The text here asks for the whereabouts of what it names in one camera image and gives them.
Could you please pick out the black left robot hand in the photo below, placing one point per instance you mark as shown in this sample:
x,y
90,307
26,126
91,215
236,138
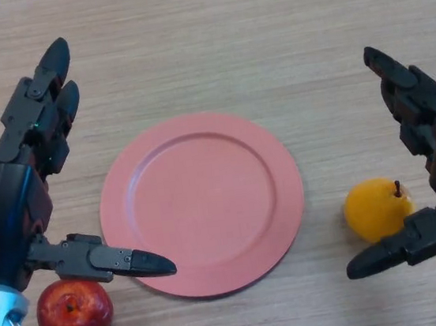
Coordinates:
x,y
4,201

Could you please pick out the yellow pear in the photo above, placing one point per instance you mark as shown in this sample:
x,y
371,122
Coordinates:
x,y
375,209

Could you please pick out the pink round plate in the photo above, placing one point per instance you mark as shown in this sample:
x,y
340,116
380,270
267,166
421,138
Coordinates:
x,y
203,204

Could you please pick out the red apple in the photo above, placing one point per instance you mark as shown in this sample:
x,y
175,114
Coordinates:
x,y
74,317

